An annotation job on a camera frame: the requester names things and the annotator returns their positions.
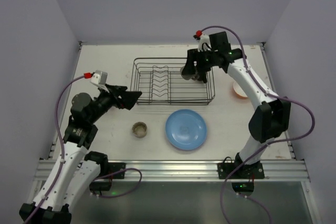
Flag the aluminium rail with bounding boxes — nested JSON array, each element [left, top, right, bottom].
[[34, 158, 309, 183]]

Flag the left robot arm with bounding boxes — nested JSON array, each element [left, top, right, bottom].
[[19, 84, 142, 223]]

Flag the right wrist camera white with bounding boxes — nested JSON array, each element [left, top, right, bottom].
[[194, 30, 211, 52]]

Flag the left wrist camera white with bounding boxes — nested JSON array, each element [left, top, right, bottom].
[[90, 70, 108, 90]]

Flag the black cup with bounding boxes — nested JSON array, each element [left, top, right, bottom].
[[196, 72, 207, 84]]

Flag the speckled grey cup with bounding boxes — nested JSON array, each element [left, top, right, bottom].
[[132, 122, 148, 138]]

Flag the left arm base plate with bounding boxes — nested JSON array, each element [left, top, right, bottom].
[[90, 161, 127, 180]]

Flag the blue plate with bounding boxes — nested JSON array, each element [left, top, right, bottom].
[[165, 109, 207, 151]]

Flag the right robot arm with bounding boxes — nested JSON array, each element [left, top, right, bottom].
[[180, 30, 291, 175]]

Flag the grey-green cup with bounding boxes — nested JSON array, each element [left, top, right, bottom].
[[180, 67, 198, 81]]

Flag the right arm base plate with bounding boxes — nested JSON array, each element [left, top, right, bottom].
[[217, 157, 265, 179]]

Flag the orange white bowl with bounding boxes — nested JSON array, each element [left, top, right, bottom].
[[233, 81, 248, 99]]

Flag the black wire dish rack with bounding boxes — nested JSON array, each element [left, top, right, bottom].
[[130, 57, 215, 105]]

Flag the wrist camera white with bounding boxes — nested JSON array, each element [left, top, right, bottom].
[[90, 70, 108, 90], [194, 30, 211, 52]]

